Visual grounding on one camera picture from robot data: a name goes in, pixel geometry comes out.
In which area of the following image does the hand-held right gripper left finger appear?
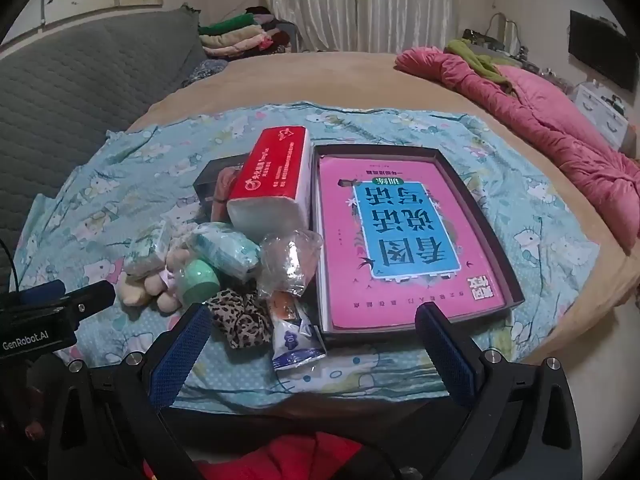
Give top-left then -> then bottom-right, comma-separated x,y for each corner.
47,304 -> 213,480

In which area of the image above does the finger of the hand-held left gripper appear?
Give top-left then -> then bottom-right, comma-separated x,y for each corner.
20,281 -> 67,303
60,280 -> 116,321

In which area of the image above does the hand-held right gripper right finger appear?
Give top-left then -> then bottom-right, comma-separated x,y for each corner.
415,302 -> 583,480

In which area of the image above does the plush bear with pink bow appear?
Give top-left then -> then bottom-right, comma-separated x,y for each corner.
117,242 -> 201,316

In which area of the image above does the white floral scrunchie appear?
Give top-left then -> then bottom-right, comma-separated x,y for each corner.
122,225 -> 173,281

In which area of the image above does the leopard print scrunchie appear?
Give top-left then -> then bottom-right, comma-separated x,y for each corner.
206,289 -> 273,351

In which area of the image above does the green ball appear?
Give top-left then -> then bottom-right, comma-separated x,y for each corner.
177,257 -> 221,306

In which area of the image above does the dark box tray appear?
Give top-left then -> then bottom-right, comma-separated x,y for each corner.
311,144 -> 525,350

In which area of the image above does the teal white packet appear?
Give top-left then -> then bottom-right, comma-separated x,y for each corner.
192,222 -> 261,281

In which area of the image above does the purple white packet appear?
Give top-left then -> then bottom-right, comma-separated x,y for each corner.
270,310 -> 328,373

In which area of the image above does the orange packet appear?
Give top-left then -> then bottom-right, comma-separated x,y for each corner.
267,292 -> 306,326

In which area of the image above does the clear plastic bag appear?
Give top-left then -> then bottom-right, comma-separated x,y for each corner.
257,230 -> 323,301

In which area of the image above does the red clothing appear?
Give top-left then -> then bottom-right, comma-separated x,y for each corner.
197,435 -> 381,480

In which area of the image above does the light blue cat print blanket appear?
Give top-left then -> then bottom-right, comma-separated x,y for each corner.
10,102 -> 601,416

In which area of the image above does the pink book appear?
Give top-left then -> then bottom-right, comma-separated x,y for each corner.
319,155 -> 511,333

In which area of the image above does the small black box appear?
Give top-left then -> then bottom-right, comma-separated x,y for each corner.
194,157 -> 251,211

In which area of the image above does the grey quilted sofa cover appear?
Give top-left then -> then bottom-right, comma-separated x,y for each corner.
0,7 -> 221,291

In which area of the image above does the red tissue pack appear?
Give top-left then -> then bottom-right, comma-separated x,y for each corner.
226,125 -> 312,243

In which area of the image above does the dark floral cloth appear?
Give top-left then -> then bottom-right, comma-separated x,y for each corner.
180,57 -> 228,86

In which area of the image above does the pink quilt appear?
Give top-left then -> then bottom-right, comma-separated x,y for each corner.
395,45 -> 640,256

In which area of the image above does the white drawer cabinet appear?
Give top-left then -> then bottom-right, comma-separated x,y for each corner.
575,82 -> 631,151

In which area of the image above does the tan bed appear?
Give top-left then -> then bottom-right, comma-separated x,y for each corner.
125,50 -> 640,386

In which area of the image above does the green garment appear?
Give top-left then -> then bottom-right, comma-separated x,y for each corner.
445,37 -> 521,96

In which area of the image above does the pile of folded clothes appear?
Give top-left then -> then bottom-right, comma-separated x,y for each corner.
197,7 -> 301,58

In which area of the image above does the cluttered side table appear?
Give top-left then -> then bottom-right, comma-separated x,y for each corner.
462,12 -> 541,68

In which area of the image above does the black television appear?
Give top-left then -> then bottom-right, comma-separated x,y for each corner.
569,10 -> 638,92

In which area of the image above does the white curtain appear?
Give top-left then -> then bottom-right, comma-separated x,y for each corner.
265,0 -> 461,53

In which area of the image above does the black cable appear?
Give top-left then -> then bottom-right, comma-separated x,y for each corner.
0,237 -> 21,293

